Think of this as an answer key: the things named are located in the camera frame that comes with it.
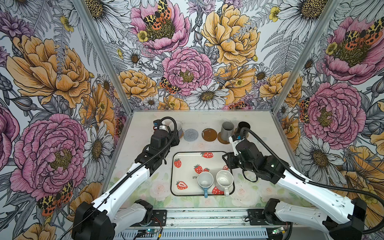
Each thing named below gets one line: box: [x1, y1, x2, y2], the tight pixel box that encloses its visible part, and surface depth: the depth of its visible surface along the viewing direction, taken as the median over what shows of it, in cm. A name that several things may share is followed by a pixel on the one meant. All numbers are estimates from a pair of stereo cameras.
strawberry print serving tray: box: [170, 151, 235, 196], surface depth 91 cm
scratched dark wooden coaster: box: [201, 128, 218, 142], surface depth 108 cm
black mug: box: [237, 121, 251, 138], surface depth 104 cm
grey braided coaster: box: [183, 128, 199, 142], surface depth 110 cm
